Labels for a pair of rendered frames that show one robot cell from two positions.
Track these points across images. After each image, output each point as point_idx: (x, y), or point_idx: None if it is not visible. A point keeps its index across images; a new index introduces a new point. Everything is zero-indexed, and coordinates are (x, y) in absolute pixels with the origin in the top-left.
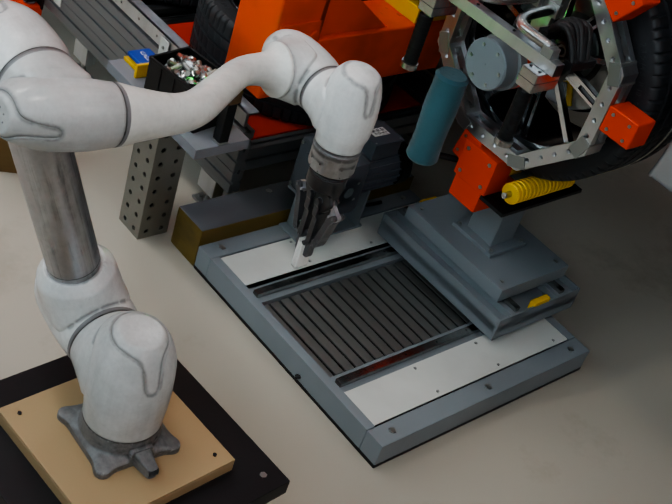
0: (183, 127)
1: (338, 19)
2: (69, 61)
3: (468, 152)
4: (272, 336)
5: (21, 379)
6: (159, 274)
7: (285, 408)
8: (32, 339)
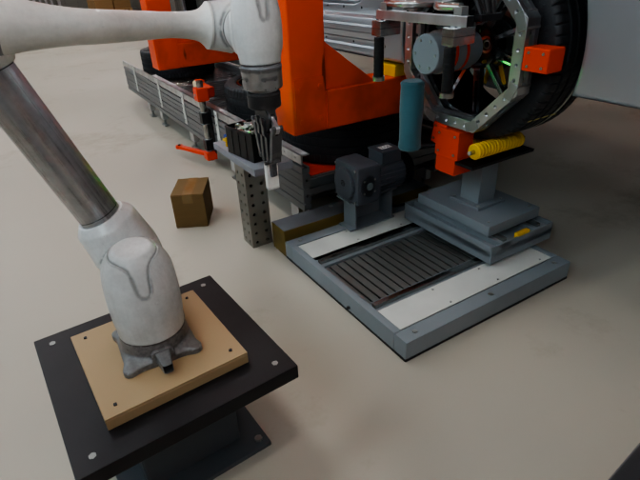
0: (69, 30)
1: (336, 76)
2: None
3: (439, 135)
4: (330, 285)
5: (105, 318)
6: (264, 264)
7: (339, 330)
8: None
